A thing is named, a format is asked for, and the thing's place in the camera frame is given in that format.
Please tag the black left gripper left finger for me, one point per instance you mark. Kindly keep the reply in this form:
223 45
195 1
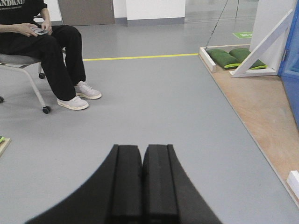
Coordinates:
112 195

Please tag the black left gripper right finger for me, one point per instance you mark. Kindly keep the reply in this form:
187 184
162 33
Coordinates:
169 196

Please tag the blue door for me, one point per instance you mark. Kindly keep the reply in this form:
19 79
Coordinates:
289 71

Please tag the grey handheld controller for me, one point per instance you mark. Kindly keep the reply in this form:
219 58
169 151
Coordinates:
39 31

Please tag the white triangular door brace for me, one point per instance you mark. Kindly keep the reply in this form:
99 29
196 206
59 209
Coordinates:
243 70

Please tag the person's left hand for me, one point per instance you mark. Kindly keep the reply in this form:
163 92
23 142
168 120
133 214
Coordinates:
47 25

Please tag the person's right hand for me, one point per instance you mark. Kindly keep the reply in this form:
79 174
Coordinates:
24 29

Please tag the white sneaker farther back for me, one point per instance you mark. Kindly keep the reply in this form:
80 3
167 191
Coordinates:
82 89

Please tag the small plywood board left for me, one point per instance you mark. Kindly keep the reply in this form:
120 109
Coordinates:
4 142

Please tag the white block on platform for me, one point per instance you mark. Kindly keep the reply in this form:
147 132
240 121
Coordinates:
293 181

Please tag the plywood base platform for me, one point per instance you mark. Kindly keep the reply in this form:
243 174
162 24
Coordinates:
262 105

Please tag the left green sandbag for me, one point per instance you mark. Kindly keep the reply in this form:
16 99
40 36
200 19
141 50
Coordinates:
223 59

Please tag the green sandbag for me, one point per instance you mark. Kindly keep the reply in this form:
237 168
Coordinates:
242 53
223 59

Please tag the right green sandbag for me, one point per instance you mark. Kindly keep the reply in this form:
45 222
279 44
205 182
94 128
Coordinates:
242 53

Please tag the grey rolling chair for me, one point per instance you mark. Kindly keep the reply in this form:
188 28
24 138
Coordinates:
18 63

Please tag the seated person in black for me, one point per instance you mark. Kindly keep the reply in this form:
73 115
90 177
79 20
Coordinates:
60 53

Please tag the white sneaker nearer camera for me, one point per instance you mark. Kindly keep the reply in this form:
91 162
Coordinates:
74 104

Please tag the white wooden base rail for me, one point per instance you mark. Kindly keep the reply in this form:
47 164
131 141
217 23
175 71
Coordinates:
209 62

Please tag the brown board against wall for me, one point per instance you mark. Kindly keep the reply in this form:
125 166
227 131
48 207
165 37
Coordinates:
87 12

